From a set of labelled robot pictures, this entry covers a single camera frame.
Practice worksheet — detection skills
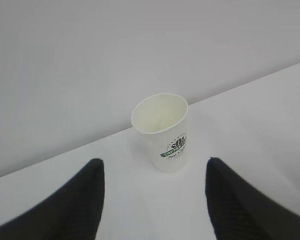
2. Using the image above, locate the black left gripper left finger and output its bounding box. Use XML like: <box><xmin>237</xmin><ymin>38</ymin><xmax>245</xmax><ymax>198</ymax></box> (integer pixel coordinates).
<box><xmin>0</xmin><ymin>158</ymin><xmax>104</xmax><ymax>240</ymax></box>

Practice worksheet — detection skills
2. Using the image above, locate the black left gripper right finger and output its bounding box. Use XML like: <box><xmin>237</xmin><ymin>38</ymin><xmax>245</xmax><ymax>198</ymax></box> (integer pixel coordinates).
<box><xmin>205</xmin><ymin>157</ymin><xmax>300</xmax><ymax>240</ymax></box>

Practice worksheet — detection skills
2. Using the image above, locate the white paper coffee cup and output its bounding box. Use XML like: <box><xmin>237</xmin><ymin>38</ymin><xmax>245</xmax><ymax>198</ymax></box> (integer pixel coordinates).
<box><xmin>131</xmin><ymin>93</ymin><xmax>189</xmax><ymax>173</ymax></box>

